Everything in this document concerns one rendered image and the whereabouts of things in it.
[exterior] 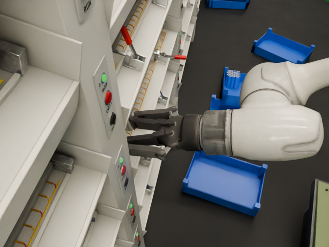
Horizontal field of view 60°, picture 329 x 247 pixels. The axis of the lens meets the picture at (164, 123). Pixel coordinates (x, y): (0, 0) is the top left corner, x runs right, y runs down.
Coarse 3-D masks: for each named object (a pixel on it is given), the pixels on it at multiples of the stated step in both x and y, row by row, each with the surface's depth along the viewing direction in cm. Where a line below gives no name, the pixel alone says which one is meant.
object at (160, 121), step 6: (132, 120) 63; (138, 120) 62; (144, 120) 62; (150, 120) 62; (156, 120) 61; (162, 120) 60; (168, 120) 59; (132, 126) 65; (138, 126) 64; (144, 126) 63; (150, 126) 62; (156, 126) 61
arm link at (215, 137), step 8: (208, 112) 55; (216, 112) 54; (224, 112) 54; (200, 120) 55; (208, 120) 53; (216, 120) 53; (224, 120) 52; (200, 128) 54; (208, 128) 52; (216, 128) 52; (224, 128) 52; (200, 136) 54; (208, 136) 52; (216, 136) 52; (224, 136) 51; (200, 144) 55; (208, 144) 53; (216, 144) 52; (224, 144) 52; (208, 152) 55; (216, 152) 54; (224, 152) 53
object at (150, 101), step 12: (168, 24) 101; (180, 24) 100; (168, 36) 100; (168, 48) 96; (168, 60) 92; (156, 72) 87; (144, 84) 83; (156, 84) 84; (156, 96) 81; (144, 108) 78; (132, 132) 72; (144, 132) 73; (132, 156) 68; (132, 168) 61
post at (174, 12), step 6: (174, 0) 94; (180, 0) 96; (174, 6) 96; (168, 12) 98; (174, 12) 97; (180, 18) 103; (174, 48) 108; (180, 48) 118; (174, 54) 110; (174, 60) 113; (174, 84) 122; (174, 90) 125; (174, 96) 128
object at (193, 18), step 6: (192, 18) 173; (192, 24) 175; (192, 30) 171; (186, 36) 162; (186, 42) 162; (186, 48) 159; (186, 54) 156; (180, 60) 151; (180, 66) 145; (180, 72) 146; (180, 78) 143; (180, 84) 134
